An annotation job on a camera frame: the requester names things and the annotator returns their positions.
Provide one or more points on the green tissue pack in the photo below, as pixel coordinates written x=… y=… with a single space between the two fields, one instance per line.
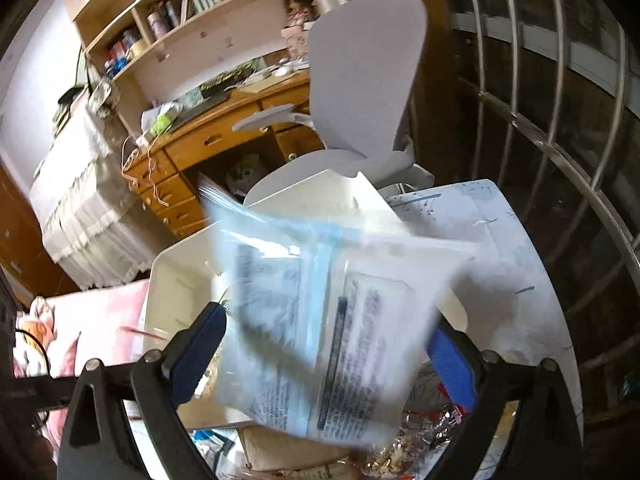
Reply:
x=162 y=123

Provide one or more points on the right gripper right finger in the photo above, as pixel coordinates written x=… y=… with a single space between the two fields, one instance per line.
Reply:
x=482 y=383

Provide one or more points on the doll on desk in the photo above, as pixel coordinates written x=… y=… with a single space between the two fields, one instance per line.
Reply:
x=300 y=16

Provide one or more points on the blue white small snack packet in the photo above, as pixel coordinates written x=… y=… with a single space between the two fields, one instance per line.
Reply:
x=218 y=447

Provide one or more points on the wooden desk with drawers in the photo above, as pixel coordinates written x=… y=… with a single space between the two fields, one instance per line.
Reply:
x=165 y=179

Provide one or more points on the large white cracker bag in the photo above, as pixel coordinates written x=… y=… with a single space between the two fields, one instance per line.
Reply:
x=330 y=319

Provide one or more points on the wooden bookshelf hutch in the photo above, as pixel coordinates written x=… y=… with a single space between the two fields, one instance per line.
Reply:
x=184 y=42

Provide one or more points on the white printed tablecloth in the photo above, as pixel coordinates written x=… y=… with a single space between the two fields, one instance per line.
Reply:
x=504 y=301

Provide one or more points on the stuffed toy on bed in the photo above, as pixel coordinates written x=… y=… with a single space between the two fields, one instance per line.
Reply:
x=34 y=332

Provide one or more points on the red mixed nuts packet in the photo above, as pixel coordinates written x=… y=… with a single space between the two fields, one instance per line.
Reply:
x=429 y=421

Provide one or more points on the metal window security bars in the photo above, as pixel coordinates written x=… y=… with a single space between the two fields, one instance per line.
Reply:
x=552 y=115

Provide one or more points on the white plastic organizer box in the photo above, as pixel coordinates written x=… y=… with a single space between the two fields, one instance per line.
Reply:
x=190 y=279

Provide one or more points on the lace covered cabinet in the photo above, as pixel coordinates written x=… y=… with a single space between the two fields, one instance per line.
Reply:
x=92 y=225

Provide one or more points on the grey office chair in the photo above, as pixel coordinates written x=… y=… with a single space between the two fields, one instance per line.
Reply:
x=363 y=59

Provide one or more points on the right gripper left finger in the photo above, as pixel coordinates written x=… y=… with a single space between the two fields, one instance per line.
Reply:
x=162 y=380

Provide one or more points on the beige wafer bar pack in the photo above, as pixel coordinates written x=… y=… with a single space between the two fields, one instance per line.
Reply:
x=269 y=454

